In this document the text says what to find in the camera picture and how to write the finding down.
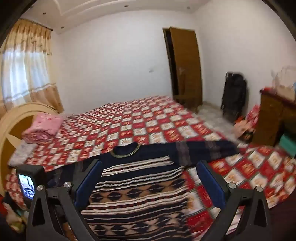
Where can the black backpack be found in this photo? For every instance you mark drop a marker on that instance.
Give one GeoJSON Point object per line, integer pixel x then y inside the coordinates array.
{"type": "Point", "coordinates": [233, 95]}

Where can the navy patterned knit sweater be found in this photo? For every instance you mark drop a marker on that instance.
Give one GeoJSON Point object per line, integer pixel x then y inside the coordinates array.
{"type": "Point", "coordinates": [138, 192]}

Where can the clear plastic items on dresser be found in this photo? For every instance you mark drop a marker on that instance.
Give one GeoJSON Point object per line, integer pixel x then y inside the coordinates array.
{"type": "Point", "coordinates": [283, 78]}

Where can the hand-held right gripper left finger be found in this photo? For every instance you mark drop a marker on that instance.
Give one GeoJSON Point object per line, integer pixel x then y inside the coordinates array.
{"type": "Point", "coordinates": [89, 185]}

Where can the folded pink blanket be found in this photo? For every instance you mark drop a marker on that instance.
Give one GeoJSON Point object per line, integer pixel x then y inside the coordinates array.
{"type": "Point", "coordinates": [44, 128]}

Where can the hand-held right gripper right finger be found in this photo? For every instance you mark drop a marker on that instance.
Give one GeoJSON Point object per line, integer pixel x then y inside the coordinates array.
{"type": "Point", "coordinates": [214, 185]}

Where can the red checkered bear print blanket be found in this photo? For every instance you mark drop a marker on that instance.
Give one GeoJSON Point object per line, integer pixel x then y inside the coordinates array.
{"type": "Point", "coordinates": [129, 125]}

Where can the grey white pillow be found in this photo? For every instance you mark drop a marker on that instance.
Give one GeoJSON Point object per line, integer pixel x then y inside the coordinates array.
{"type": "Point", "coordinates": [22, 151]}

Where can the brown wooden dresser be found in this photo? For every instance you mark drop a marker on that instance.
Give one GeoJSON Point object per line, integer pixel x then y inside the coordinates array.
{"type": "Point", "coordinates": [270, 118]}

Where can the red printed bag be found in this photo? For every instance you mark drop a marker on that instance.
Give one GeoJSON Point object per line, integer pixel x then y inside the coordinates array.
{"type": "Point", "coordinates": [249, 119]}

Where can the cream round wooden headboard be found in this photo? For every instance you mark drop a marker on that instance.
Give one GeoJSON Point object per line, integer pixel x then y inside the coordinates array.
{"type": "Point", "coordinates": [13, 125]}

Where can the brown wooden door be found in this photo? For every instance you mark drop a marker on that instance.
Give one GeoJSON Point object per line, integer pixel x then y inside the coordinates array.
{"type": "Point", "coordinates": [185, 67]}

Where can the teal box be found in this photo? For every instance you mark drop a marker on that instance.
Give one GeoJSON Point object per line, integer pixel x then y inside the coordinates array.
{"type": "Point", "coordinates": [288, 144]}

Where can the beige and white curtain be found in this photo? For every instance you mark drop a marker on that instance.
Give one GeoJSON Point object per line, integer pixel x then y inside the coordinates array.
{"type": "Point", "coordinates": [25, 64]}

